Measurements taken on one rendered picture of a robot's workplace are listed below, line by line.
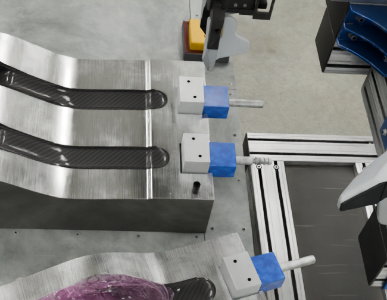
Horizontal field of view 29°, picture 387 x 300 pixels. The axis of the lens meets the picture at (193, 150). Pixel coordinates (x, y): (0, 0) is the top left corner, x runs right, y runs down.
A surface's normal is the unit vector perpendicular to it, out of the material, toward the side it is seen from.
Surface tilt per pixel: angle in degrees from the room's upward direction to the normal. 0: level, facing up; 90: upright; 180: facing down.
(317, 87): 0
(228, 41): 77
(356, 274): 0
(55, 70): 23
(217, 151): 0
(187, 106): 90
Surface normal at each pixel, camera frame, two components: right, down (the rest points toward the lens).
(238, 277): 0.12, -0.60
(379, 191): 0.32, 0.69
